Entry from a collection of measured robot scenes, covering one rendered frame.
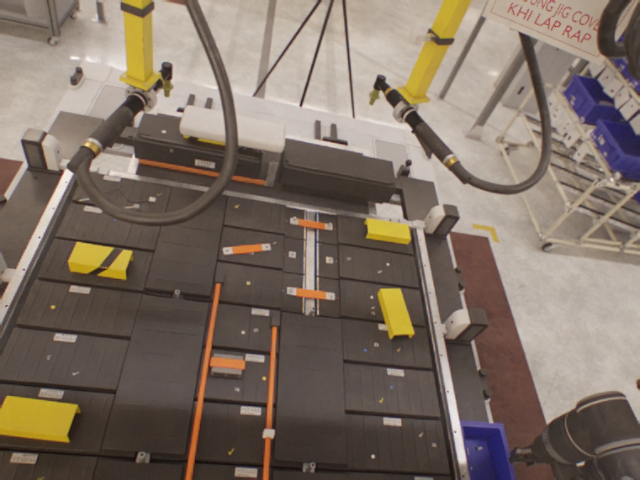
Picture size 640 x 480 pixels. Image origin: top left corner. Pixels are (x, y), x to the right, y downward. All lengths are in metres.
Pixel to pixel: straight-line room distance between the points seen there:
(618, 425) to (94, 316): 1.26
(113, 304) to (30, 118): 2.34
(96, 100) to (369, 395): 1.65
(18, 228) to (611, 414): 1.70
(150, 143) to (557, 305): 2.77
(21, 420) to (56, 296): 0.34
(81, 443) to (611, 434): 1.15
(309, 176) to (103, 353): 0.87
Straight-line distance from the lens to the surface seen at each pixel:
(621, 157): 3.46
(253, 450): 1.23
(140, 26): 1.30
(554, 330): 3.35
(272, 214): 1.61
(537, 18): 1.42
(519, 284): 3.41
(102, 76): 2.41
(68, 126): 2.08
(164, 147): 1.66
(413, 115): 1.55
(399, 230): 1.69
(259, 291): 1.41
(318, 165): 1.68
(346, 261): 1.55
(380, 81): 1.67
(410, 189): 2.12
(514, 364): 3.02
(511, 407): 2.87
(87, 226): 1.55
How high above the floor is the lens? 2.19
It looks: 48 degrees down
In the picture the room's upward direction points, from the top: 22 degrees clockwise
